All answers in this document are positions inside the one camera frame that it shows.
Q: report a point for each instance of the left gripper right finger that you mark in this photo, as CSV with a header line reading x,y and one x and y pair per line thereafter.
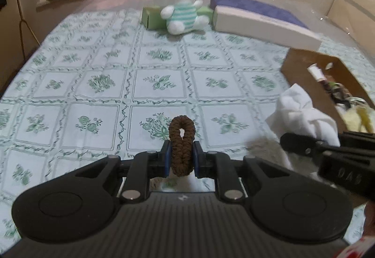
x,y
197,155

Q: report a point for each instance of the pale yellow towel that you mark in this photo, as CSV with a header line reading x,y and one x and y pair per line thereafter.
x,y
359,119

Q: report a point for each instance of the person's right hand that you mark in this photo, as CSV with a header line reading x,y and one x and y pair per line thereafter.
x,y
369,223

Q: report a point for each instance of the white bunny plush toy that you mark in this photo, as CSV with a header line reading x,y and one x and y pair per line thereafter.
x,y
181,16

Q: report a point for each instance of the white cloth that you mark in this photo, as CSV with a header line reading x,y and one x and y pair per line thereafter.
x,y
295,113

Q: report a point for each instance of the blue and white flat box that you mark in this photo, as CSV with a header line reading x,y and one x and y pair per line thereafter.
x,y
266,22

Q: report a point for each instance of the floral green white tablecloth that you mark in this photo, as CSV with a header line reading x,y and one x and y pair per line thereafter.
x,y
102,84

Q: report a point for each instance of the brown hair scrunchie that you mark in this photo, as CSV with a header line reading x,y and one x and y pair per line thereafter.
x,y
182,134

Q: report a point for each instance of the brown cardboard tray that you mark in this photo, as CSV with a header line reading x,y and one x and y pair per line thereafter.
x,y
294,69

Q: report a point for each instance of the plastic-wrapped headboard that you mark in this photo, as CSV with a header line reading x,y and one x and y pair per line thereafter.
x,y
356,18

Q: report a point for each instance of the white pink towel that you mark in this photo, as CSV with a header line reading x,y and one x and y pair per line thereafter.
x,y
316,73

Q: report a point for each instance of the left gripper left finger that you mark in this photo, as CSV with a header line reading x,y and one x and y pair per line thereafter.
x,y
165,155

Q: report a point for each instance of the dark purple scrunchie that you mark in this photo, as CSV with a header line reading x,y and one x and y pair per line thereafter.
x,y
337,92

